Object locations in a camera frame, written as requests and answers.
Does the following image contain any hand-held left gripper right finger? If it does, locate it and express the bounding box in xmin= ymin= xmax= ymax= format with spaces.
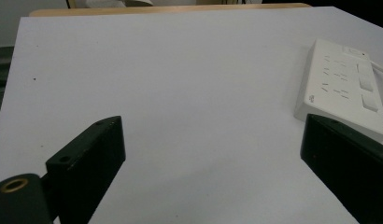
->
xmin=300 ymin=113 xmax=383 ymax=224

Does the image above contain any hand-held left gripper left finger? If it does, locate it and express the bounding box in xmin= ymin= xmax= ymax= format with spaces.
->
xmin=45 ymin=115 xmax=127 ymax=224

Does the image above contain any white power strip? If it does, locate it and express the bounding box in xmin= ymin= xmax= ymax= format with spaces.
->
xmin=293 ymin=37 xmax=383 ymax=144

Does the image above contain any light wooden table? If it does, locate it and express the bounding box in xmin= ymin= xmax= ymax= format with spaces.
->
xmin=28 ymin=2 xmax=313 ymax=18

